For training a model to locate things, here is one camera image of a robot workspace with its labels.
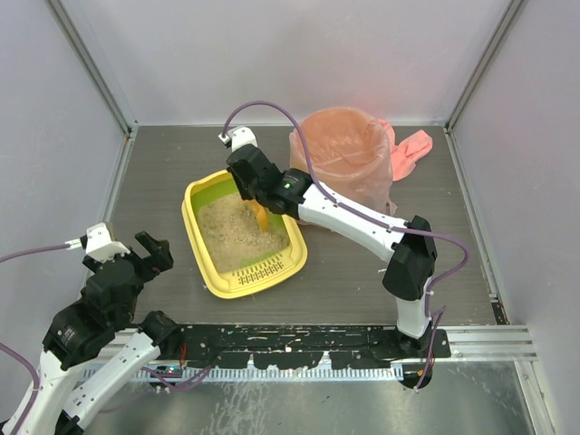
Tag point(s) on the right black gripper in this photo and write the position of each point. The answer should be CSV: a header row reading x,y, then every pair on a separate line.
x,y
245,179

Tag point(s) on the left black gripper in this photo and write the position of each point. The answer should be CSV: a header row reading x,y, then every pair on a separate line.
x,y
131,258

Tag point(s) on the orange litter scoop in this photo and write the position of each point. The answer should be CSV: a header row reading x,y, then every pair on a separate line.
x,y
260,214

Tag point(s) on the yellow green litter box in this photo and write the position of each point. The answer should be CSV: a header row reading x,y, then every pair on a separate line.
x,y
248,280

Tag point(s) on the bin with pink bag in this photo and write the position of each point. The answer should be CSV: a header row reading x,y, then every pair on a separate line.
x,y
350,154

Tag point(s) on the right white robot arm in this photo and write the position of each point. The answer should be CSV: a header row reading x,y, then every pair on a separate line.
x,y
404,246

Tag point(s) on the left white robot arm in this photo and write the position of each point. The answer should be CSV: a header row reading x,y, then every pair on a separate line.
x,y
54,402

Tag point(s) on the beige cat litter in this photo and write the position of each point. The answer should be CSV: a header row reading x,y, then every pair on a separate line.
x,y
232,236

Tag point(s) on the pink cloth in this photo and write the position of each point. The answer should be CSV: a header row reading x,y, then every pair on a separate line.
x,y
406,153

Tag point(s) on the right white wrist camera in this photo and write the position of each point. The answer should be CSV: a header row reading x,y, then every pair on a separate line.
x,y
237,138

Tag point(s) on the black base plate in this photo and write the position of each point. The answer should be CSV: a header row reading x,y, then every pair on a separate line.
x,y
292,346

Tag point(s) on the white slotted cable duct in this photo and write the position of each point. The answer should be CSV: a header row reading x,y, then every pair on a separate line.
x,y
322,373

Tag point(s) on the aluminium frame rail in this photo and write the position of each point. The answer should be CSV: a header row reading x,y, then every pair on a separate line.
x,y
488,343

